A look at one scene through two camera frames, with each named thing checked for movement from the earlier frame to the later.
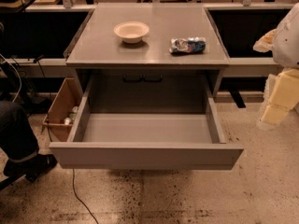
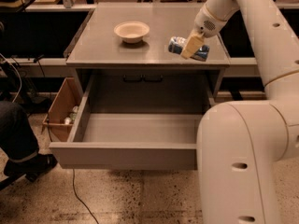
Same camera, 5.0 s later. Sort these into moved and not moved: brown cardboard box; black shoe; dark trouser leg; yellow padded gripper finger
Moved: yellow padded gripper finger
Not moved: brown cardboard box; black shoe; dark trouser leg
